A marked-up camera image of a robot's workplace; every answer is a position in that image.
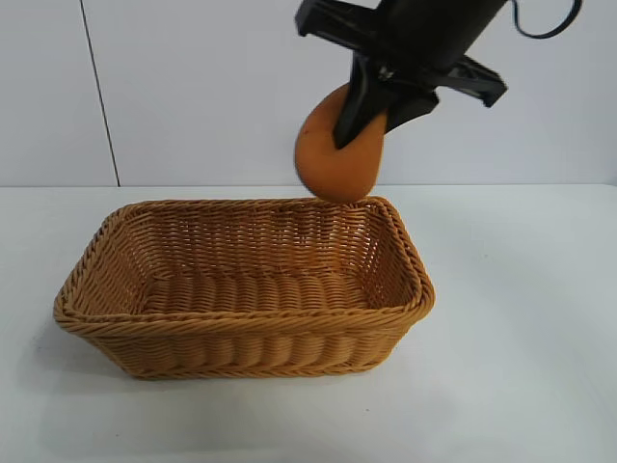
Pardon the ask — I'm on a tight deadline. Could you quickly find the wrinkled orange fruit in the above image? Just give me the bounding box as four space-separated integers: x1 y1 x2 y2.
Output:
293 84 389 202

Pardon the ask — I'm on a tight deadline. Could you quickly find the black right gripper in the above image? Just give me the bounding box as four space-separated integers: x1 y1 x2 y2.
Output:
294 0 510 149

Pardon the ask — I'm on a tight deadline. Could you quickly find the brown woven wicker basket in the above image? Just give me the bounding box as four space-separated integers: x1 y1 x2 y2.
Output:
51 195 438 382

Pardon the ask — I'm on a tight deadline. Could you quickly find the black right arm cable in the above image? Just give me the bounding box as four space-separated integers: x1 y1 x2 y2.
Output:
508 0 582 39

